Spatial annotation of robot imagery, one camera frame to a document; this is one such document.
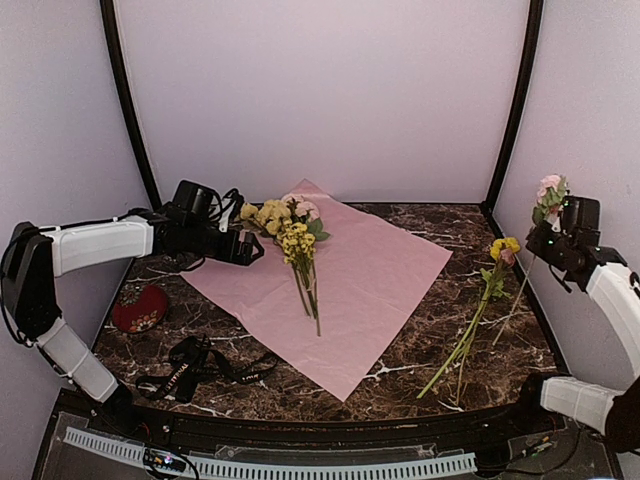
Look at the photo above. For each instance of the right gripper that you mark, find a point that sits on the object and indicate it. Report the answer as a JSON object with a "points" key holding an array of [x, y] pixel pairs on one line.
{"points": [[534, 244]]}

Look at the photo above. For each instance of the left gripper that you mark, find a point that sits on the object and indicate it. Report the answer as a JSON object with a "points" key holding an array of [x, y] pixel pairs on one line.
{"points": [[242, 258]]}

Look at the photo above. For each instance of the white slotted cable duct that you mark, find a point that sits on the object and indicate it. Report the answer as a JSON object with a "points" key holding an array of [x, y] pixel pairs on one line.
{"points": [[249, 463]]}

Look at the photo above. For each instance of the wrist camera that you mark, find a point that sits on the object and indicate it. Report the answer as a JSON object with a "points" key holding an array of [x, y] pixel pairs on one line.
{"points": [[197, 204], [580, 213]]}

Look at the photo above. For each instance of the yellow rose stem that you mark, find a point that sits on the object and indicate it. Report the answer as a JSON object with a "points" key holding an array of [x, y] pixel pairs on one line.
{"points": [[503, 252]]}

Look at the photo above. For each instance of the yellow daisy bunch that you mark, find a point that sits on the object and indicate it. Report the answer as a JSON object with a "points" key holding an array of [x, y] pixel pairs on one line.
{"points": [[268, 220]]}

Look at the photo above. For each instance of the pink wrapping paper sheet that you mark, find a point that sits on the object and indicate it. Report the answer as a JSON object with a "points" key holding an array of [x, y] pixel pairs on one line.
{"points": [[371, 277]]}

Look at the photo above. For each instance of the left black frame post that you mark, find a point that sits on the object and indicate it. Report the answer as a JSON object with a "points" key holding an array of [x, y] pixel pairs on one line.
{"points": [[126, 101]]}

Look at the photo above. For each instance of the black front rail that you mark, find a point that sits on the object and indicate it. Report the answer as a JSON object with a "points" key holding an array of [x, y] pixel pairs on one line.
{"points": [[494, 430]]}

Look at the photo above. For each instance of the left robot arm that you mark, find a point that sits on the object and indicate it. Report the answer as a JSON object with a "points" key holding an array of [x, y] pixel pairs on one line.
{"points": [[36, 301]]}

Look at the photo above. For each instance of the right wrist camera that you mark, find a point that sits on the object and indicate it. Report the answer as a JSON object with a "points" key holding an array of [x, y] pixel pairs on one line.
{"points": [[580, 213]]}

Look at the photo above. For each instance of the small yellow filler flowers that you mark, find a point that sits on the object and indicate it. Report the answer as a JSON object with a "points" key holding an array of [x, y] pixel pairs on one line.
{"points": [[298, 247]]}

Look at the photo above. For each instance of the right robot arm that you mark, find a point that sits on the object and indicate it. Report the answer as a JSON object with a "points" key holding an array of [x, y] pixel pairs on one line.
{"points": [[601, 339]]}

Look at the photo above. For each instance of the black frame post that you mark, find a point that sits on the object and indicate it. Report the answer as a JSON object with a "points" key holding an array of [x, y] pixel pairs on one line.
{"points": [[521, 89], [126, 101]]}

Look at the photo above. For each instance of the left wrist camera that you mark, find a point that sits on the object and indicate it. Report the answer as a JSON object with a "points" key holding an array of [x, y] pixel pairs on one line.
{"points": [[197, 204]]}

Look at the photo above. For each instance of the black printed ribbon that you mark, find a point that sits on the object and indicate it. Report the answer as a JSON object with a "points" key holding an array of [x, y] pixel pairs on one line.
{"points": [[194, 361]]}

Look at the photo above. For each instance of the right black frame post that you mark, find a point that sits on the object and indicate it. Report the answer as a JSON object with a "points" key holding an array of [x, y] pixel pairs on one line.
{"points": [[521, 89]]}

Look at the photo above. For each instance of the red floral dish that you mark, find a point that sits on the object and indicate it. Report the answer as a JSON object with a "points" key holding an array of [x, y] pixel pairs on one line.
{"points": [[139, 308]]}

